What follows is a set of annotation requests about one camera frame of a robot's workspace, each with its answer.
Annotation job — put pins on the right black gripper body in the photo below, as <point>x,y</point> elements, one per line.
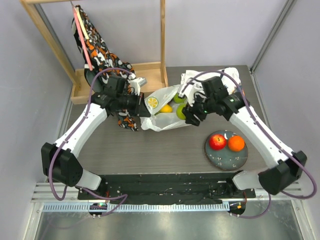
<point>191,115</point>

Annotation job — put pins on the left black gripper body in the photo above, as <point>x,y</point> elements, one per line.
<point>139,101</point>

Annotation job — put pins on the fake green apple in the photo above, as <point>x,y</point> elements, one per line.
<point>178,100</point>
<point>179,111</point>

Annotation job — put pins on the white plastic bag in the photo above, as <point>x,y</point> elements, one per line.
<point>162,121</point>

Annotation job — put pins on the fake red apple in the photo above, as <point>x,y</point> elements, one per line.
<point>217,142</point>

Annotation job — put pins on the fake orange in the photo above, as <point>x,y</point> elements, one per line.
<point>236,143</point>

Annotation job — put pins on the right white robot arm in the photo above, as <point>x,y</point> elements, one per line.
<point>223,95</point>

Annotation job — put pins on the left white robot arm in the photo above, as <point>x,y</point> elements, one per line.
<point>60,159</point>

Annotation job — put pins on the fake yellow lemon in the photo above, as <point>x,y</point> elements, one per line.
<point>166,109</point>

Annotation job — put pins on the white printed t-shirt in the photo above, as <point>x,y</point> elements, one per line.
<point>229,76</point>

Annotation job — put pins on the wooden clothes rack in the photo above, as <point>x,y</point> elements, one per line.
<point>154,72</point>

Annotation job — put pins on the blue ceramic plate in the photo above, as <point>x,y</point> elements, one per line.
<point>225,159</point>

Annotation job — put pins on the orange black patterned garment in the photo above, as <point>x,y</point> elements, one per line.
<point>100,56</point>

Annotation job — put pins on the pink clothes hanger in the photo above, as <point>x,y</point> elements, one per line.
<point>82,35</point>

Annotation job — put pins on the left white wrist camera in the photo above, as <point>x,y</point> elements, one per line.
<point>137,84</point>

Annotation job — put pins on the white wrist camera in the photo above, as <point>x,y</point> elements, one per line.
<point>189,89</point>
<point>137,84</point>

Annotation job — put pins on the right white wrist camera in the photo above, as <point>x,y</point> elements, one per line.
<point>189,89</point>

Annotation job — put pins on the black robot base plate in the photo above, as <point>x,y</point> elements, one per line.
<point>173,188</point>

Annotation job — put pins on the slotted cable duct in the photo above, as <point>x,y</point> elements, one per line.
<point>131,208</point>

